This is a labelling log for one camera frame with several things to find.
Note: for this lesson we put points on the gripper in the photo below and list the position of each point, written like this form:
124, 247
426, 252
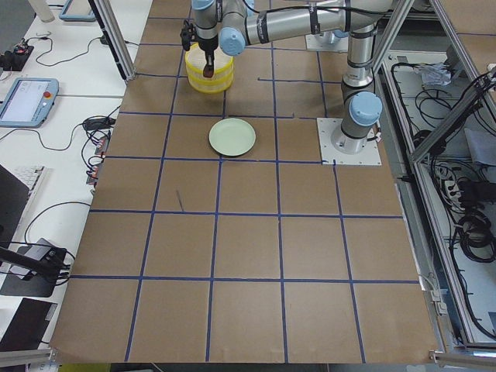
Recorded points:
206, 45

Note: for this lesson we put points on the brown bun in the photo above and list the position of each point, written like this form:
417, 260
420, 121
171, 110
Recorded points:
208, 72

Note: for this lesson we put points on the yellow steamer layer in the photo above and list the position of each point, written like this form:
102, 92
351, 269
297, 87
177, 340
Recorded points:
195, 63
211, 86

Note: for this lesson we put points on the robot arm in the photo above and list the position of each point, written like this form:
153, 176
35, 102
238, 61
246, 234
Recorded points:
234, 25

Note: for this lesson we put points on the light green plate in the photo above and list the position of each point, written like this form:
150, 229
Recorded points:
232, 137

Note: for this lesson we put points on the white keyboard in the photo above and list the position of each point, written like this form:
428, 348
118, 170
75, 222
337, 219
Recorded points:
31, 176

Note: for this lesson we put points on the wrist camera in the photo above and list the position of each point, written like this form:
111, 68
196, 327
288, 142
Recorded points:
188, 35

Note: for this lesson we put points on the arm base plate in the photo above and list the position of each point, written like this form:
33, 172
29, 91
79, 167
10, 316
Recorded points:
327, 42
338, 149

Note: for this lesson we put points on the black camera stand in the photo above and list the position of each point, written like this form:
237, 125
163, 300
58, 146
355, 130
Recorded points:
35, 269

